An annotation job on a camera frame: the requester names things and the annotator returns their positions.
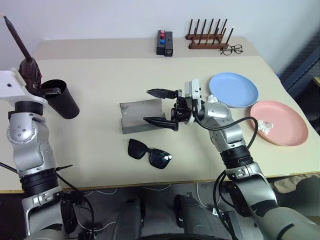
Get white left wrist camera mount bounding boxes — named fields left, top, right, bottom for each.
left=0, top=70, right=49, bottom=106

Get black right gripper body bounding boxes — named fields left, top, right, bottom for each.
left=170, top=89, right=199, bottom=125

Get pink plate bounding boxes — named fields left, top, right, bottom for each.
left=249, top=100, right=309, bottom=147

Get dark rounded shape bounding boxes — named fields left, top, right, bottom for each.
left=174, top=194, right=216, bottom=240
left=117, top=196, right=146, bottom=240

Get black sunglasses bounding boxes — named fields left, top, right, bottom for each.
left=127, top=138, right=174, bottom=171

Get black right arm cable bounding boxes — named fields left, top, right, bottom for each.
left=193, top=113, right=260, bottom=240

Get black plastic cup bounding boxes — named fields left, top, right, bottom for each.
left=41, top=79, right=80, bottom=120

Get beige cloth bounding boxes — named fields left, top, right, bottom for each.
left=271, top=173, right=320, bottom=195

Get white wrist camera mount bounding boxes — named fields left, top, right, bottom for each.
left=184, top=78, right=204, bottom=125
left=0, top=70, right=49, bottom=106

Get white floor cable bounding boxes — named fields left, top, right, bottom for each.
left=82, top=188, right=119, bottom=233
left=196, top=182, right=219, bottom=209

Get light blue plate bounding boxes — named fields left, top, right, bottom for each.
left=208, top=72, right=259, bottom=109

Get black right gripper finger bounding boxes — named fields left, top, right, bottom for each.
left=142, top=116, right=179, bottom=133
left=146, top=88, right=177, bottom=100

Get thin-framed clear eyeglasses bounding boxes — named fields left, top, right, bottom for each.
left=219, top=44, right=245, bottom=57

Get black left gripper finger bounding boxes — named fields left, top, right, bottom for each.
left=40, top=87, right=62, bottom=98
left=2, top=15, right=33, bottom=61

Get black perforated panel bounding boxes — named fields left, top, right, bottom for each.
left=278, top=31, right=320, bottom=121

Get grey glasses case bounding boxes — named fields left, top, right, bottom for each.
left=119, top=98, right=167, bottom=135

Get plain black box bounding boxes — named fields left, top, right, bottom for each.
left=164, top=31, right=175, bottom=58

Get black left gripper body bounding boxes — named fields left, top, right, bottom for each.
left=19, top=57, right=46, bottom=98

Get black metal table leg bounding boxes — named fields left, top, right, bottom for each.
left=212, top=207, right=241, bottom=240

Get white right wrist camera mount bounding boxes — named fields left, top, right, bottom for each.
left=184, top=78, right=204, bottom=125

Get black box with buttons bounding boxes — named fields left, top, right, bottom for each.
left=156, top=30, right=167, bottom=56

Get brown wooden peg rack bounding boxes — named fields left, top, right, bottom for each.
left=185, top=18, right=235, bottom=50

